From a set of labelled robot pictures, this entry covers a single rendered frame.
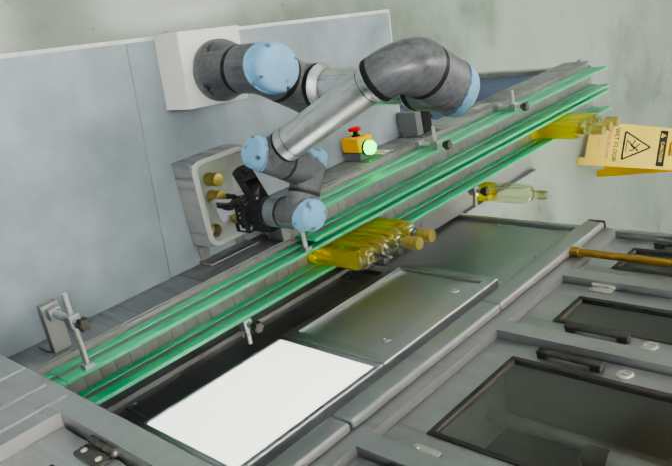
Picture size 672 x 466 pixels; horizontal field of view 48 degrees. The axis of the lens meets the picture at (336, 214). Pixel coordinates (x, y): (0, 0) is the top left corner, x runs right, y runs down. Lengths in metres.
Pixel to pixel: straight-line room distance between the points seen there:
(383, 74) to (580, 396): 0.74
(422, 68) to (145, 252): 0.86
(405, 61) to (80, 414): 0.84
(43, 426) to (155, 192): 0.94
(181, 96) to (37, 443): 1.02
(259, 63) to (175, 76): 0.26
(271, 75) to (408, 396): 0.76
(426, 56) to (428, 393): 0.70
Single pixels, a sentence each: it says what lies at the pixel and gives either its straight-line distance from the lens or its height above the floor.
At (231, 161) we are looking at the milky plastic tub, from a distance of 2.00.
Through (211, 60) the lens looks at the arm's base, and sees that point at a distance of 1.82.
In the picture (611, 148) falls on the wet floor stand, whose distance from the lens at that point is 5.21.
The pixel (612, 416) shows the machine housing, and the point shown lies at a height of 1.79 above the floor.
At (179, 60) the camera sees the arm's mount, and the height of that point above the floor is 0.84.
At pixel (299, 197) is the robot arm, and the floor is 1.12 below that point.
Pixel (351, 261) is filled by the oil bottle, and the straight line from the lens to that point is 1.96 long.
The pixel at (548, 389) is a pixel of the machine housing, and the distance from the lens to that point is 1.63.
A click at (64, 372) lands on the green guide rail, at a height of 0.92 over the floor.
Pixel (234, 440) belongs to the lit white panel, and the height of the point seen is 1.23.
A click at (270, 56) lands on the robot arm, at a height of 1.07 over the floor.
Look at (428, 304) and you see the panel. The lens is 1.93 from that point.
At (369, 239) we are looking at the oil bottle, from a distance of 1.99.
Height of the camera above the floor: 2.38
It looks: 44 degrees down
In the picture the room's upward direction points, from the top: 96 degrees clockwise
